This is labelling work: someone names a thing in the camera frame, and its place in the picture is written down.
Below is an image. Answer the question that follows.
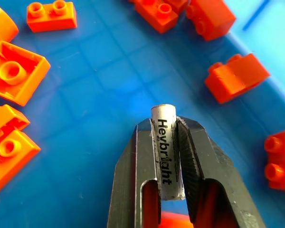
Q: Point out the blue plastic bin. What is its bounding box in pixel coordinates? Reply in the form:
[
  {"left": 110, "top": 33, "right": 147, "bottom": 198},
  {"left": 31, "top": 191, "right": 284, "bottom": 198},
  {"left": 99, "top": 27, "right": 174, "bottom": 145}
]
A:
[{"left": 0, "top": 0, "right": 285, "bottom": 228}]

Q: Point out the silver Heybright battery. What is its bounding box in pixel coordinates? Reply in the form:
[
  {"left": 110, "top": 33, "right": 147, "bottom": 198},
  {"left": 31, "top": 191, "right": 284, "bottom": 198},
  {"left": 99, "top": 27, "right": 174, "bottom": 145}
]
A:
[{"left": 150, "top": 103, "right": 186, "bottom": 201}]

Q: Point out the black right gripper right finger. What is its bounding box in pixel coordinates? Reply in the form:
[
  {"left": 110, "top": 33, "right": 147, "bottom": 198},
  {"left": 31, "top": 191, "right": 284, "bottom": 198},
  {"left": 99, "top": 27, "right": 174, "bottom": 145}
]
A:
[{"left": 175, "top": 116, "right": 266, "bottom": 228}]

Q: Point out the red two-stud toy brick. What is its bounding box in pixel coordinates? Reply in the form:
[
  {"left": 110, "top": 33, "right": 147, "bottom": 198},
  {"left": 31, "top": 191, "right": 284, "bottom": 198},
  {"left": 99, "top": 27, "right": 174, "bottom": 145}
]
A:
[
  {"left": 165, "top": 0, "right": 190, "bottom": 15},
  {"left": 160, "top": 210, "right": 193, "bottom": 228},
  {"left": 134, "top": 0, "right": 179, "bottom": 35},
  {"left": 263, "top": 130, "right": 285, "bottom": 192},
  {"left": 26, "top": 0, "right": 78, "bottom": 33},
  {"left": 204, "top": 53, "right": 271, "bottom": 105},
  {"left": 185, "top": 0, "right": 237, "bottom": 42}
]

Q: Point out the orange curved toy brick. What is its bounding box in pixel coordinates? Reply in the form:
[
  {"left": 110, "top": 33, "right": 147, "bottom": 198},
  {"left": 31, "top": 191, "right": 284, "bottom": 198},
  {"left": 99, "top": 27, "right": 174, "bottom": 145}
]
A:
[{"left": 0, "top": 2, "right": 19, "bottom": 52}]

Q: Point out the orange hollow toy brick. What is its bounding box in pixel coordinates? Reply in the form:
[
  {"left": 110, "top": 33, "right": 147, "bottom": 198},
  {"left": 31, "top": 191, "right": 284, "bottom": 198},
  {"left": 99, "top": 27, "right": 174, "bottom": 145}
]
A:
[
  {"left": 0, "top": 129, "right": 41, "bottom": 195},
  {"left": 0, "top": 40, "right": 51, "bottom": 107},
  {"left": 0, "top": 104, "right": 31, "bottom": 141}
]

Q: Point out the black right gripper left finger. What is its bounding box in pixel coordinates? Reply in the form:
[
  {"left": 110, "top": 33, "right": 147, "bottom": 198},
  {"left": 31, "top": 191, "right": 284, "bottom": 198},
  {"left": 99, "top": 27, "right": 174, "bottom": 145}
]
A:
[{"left": 106, "top": 118, "right": 162, "bottom": 228}]

